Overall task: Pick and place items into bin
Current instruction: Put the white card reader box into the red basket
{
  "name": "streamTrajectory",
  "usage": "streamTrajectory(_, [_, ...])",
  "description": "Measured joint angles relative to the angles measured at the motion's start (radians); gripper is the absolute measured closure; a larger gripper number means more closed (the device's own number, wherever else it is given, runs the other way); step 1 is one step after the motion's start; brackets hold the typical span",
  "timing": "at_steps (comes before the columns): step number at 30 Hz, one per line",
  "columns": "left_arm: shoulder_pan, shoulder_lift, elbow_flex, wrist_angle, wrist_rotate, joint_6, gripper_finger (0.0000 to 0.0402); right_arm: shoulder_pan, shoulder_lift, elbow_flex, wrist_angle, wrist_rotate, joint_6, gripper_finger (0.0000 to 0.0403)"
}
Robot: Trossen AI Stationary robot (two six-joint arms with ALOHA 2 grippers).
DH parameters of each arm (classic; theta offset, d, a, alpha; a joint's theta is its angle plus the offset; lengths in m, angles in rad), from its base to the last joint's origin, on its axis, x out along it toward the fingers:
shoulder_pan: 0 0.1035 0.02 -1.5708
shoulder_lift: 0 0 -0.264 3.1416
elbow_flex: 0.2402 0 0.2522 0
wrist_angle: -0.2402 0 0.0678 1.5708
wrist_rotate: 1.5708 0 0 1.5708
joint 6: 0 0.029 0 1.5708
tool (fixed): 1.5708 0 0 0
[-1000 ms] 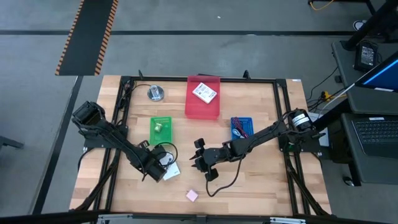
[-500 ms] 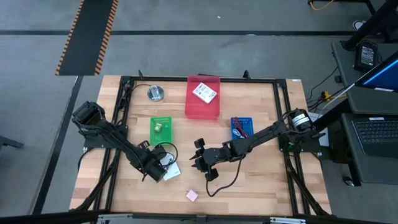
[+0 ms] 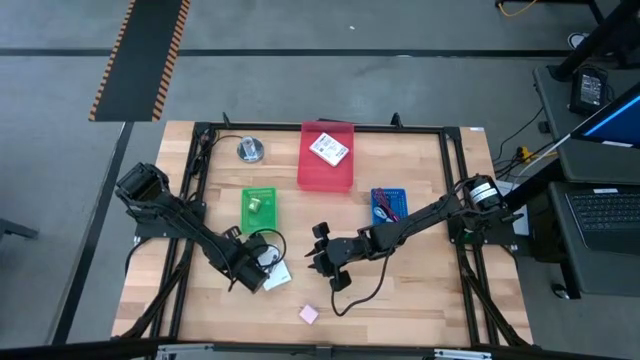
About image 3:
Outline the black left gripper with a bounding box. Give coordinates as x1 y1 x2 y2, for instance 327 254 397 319
219 225 281 294

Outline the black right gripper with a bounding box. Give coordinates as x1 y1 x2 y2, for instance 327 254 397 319
304 221 362 293

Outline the white box with adapter print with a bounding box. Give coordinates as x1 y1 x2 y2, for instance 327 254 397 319
258 244 293 293

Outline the pink cube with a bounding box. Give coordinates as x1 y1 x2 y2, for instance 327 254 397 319
298 304 321 326

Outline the maroon cable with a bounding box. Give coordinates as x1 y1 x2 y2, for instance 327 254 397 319
373 187 401 224

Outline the dark brown cable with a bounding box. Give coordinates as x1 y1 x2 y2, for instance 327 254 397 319
377 189 402 224

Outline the white box with green print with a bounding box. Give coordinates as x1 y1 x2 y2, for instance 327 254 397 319
308 131 351 168

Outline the green plastic bin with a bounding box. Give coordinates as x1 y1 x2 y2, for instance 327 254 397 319
240 186 279 236

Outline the red plastic bin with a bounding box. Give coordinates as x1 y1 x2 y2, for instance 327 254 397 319
296 120 356 194

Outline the blue plastic bin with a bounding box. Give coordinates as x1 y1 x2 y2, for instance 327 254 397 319
370 187 412 227

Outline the round metal disc weight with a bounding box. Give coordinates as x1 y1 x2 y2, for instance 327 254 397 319
236 135 266 165

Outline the white paper sheet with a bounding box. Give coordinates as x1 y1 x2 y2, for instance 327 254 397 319
494 179 530 237

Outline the black crossbar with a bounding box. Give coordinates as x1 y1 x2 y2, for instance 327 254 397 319
0 336 640 360

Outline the black mat with orange stripes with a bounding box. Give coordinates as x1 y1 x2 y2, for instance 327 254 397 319
88 0 193 123

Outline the grey chair leg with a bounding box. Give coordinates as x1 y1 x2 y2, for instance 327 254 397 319
0 217 40 242

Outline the dark grey desk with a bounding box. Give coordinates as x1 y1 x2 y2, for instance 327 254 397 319
532 64 640 301

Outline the black laptop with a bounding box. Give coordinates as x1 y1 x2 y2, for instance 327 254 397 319
563 182 640 254

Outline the black power adapter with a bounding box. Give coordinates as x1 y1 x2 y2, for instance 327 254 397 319
568 66 610 118

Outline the monitor with blue screen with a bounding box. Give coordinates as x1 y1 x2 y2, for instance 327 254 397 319
569 82 640 150

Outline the person's shoe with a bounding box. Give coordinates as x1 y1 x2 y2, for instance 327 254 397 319
567 31 592 50

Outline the black desk leg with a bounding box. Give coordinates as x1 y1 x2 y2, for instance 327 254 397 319
546 0 640 82

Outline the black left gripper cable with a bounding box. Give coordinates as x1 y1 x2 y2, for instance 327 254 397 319
248 228 288 267

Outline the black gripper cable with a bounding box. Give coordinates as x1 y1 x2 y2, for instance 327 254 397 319
248 228 288 267
329 243 397 318

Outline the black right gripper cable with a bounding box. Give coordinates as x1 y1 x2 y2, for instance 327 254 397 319
329 243 397 318

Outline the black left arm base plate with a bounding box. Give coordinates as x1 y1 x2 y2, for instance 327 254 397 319
134 197 207 240

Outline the silver bracket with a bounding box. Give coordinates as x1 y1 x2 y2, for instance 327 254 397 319
433 348 494 360
155 343 215 360

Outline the black aluminium frame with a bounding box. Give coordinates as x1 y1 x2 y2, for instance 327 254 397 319
113 111 532 351

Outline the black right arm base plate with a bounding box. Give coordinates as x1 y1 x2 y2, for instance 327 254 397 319
447 204 519 247

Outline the yellow cable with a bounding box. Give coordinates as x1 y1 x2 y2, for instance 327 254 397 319
496 0 539 19

